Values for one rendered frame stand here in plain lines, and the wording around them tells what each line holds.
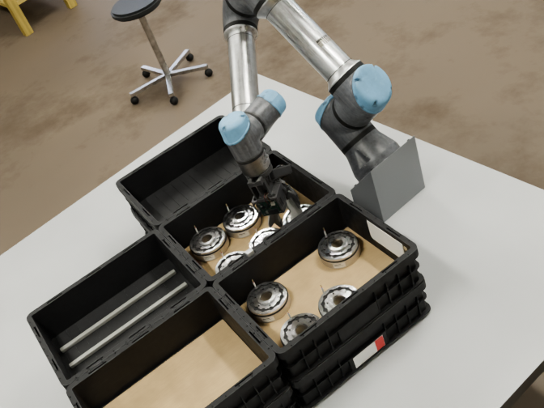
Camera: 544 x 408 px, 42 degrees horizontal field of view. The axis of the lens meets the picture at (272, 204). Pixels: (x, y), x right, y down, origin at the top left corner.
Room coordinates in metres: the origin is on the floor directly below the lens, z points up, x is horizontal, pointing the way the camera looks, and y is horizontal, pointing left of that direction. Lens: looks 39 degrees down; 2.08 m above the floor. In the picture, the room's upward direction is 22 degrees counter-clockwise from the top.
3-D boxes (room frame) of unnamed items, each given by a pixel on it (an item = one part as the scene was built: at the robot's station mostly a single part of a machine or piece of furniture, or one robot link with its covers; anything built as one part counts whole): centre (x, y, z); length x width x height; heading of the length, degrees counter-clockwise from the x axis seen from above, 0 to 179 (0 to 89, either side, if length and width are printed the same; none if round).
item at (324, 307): (1.08, -0.06, 0.86); 0.10 x 0.10 x 0.01
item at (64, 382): (1.29, 0.45, 0.92); 0.40 x 0.30 x 0.02; 110
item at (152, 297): (1.29, 0.45, 0.87); 0.40 x 0.30 x 0.11; 110
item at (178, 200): (1.71, 0.18, 0.87); 0.40 x 0.30 x 0.11; 110
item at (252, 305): (1.18, 0.09, 0.86); 0.10 x 0.10 x 0.01
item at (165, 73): (4.02, 0.33, 0.29); 0.54 x 0.52 x 0.57; 15
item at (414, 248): (1.15, -0.03, 0.92); 0.40 x 0.30 x 0.02; 110
